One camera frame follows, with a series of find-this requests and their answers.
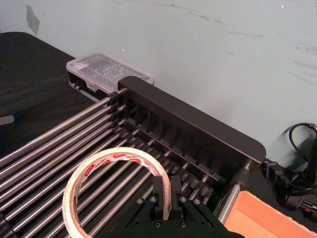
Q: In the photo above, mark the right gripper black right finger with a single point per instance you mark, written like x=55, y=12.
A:
x=176, y=191

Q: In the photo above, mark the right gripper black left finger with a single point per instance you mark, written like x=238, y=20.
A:
x=158, y=191

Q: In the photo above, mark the roll of white tape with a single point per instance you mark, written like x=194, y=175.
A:
x=70, y=210

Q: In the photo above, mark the black rack with steel bars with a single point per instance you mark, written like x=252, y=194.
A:
x=185, y=116

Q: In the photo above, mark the shallow brown cardboard tray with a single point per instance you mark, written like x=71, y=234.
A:
x=260, y=215

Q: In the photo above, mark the clear plastic case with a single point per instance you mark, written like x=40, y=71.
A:
x=104, y=67

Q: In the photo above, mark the black table cloth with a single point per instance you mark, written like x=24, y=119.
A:
x=37, y=74

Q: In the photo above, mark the plain pale wall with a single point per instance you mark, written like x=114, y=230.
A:
x=198, y=37

